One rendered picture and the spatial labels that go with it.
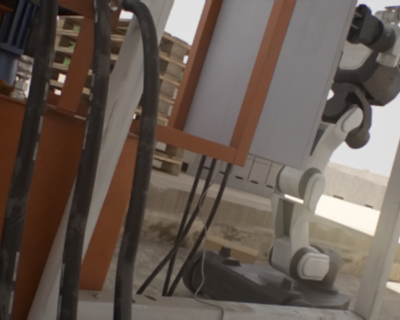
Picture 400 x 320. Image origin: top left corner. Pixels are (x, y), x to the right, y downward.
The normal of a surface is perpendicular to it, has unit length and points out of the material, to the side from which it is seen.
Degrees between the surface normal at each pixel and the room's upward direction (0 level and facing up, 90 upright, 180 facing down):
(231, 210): 88
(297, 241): 90
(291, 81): 90
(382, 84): 99
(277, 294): 45
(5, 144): 90
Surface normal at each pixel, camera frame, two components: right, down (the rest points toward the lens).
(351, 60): -0.67, -0.50
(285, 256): -0.78, 0.04
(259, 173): 0.36, 0.15
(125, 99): 0.51, 0.25
